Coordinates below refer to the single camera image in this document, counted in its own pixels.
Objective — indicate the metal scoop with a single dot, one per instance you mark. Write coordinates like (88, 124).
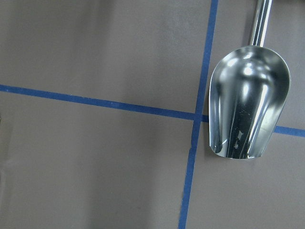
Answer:
(247, 93)

